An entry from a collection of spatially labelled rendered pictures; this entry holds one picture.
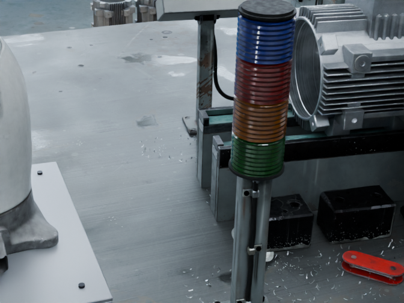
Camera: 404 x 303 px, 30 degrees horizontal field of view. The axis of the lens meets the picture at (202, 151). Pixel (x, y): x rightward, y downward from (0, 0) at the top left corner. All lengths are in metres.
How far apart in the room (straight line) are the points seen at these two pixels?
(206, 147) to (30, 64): 0.66
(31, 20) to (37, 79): 2.87
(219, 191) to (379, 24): 0.34
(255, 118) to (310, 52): 0.47
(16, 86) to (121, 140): 0.48
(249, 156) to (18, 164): 0.31
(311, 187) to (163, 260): 0.27
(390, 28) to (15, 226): 0.60
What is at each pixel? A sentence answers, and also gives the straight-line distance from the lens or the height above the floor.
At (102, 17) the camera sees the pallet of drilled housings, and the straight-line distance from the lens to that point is 3.70.
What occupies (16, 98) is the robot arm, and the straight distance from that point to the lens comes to 0.95.
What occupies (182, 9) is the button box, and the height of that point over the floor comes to 1.04.
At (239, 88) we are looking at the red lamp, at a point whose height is 1.13.
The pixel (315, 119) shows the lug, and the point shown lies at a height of 0.96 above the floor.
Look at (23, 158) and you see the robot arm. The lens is 0.98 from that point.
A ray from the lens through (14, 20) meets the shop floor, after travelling 4.56.
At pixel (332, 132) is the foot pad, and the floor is 0.93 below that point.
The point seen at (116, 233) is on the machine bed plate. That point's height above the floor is 0.80.
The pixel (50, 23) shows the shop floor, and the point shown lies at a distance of 4.49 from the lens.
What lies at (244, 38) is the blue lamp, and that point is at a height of 1.19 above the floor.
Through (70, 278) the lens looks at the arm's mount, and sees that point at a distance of 0.97.
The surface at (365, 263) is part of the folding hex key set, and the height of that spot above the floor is 0.82.
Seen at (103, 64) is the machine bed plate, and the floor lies 0.80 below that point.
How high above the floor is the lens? 1.45
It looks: 29 degrees down
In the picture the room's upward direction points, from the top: 2 degrees clockwise
